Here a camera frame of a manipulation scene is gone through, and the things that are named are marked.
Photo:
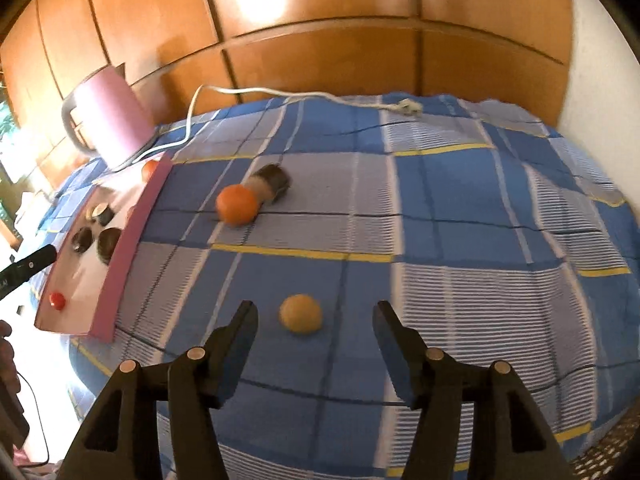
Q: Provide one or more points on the wooden wardrobe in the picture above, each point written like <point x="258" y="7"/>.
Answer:
<point x="325" y="35"/>

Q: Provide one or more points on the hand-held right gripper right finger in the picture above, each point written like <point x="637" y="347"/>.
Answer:
<point x="395" y="360"/>

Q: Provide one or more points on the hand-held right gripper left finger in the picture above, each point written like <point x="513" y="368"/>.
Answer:
<point x="240" y="355"/>

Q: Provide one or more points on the person's left hand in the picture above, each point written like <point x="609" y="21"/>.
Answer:
<point x="5" y="350"/>

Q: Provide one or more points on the dark brown oblong fruit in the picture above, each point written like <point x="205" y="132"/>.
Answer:
<point x="109" y="245"/>

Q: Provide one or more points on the red tomato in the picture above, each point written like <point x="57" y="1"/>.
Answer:
<point x="57" y="300"/>

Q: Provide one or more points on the pink cardboard box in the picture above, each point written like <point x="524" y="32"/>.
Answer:
<point x="80" y="280"/>

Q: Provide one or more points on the blue plaid blanket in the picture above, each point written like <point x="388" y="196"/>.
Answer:
<point x="450" y="260"/>

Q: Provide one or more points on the beige round potato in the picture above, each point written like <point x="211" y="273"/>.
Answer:
<point x="300" y="314"/>

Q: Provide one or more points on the halved dark-skinned fruit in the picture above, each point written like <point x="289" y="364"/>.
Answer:
<point x="275" y="180"/>
<point x="102" y="214"/>

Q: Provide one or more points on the large orange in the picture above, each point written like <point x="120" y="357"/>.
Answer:
<point x="150" y="170"/>

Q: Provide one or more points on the white mesh object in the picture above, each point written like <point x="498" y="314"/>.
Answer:
<point x="610" y="457"/>

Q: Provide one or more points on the orange with stem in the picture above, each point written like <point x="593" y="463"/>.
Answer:
<point x="237" y="205"/>

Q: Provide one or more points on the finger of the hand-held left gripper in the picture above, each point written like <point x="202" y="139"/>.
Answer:
<point x="27" y="267"/>

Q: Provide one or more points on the dark round hollowed fruit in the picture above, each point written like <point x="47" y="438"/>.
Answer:
<point x="83" y="240"/>

